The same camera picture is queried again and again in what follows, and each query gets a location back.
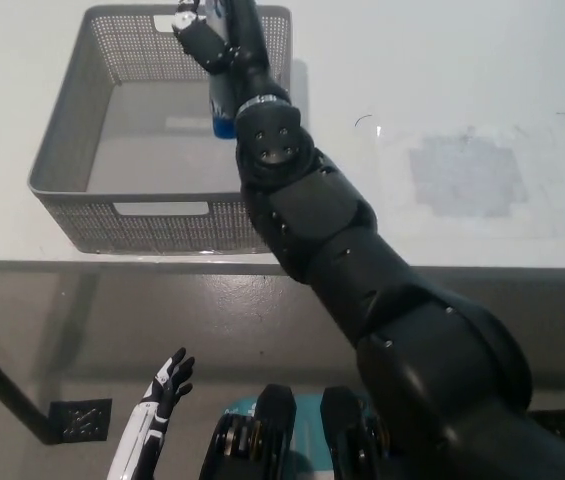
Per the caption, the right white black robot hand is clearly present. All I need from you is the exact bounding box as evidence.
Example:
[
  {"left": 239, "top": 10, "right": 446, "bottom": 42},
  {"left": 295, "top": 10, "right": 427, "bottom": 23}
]
[{"left": 170, "top": 0, "right": 283, "bottom": 109}]

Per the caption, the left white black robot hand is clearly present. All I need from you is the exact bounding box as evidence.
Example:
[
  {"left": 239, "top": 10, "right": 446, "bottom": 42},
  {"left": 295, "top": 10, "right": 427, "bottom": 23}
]
[{"left": 105, "top": 347, "right": 197, "bottom": 480}]

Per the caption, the white blue shampoo tube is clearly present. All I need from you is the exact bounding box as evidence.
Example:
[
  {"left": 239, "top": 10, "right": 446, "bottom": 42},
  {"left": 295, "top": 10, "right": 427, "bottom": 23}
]
[{"left": 204, "top": 0, "right": 239, "bottom": 141}]

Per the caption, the black patterned floor plate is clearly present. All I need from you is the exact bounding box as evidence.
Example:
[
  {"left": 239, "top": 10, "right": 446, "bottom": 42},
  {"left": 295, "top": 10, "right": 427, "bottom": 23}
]
[{"left": 47, "top": 398, "right": 114, "bottom": 444}]

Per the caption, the black teal robot body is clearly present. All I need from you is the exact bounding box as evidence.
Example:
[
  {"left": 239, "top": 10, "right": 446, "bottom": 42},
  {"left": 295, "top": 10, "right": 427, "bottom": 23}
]
[{"left": 198, "top": 383, "right": 393, "bottom": 480}]

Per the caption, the black table leg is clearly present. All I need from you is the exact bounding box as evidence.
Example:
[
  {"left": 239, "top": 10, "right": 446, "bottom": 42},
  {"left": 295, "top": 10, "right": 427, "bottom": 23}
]
[{"left": 0, "top": 324, "right": 61, "bottom": 446}]

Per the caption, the grey perforated plastic basket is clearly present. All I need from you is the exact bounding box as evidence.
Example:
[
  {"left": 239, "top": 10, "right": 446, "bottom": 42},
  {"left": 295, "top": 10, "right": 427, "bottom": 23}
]
[{"left": 27, "top": 4, "right": 294, "bottom": 255}]

